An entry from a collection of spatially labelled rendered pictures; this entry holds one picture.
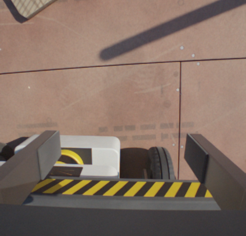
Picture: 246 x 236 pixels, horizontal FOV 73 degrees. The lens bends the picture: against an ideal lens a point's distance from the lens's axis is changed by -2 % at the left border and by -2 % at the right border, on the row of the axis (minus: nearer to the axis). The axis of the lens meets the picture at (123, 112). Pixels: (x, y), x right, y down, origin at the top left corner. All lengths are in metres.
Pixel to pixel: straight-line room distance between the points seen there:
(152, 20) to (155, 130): 0.31
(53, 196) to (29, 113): 0.38
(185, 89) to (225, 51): 0.15
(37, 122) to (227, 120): 0.60
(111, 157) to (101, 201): 0.19
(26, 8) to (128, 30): 0.28
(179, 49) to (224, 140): 0.32
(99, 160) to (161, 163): 0.15
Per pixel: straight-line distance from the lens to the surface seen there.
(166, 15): 0.54
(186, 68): 0.54
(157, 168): 0.43
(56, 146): 0.17
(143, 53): 0.51
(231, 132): 0.64
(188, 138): 0.17
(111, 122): 0.53
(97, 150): 0.43
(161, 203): 0.26
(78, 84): 0.53
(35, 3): 0.57
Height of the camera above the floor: 0.51
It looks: 76 degrees down
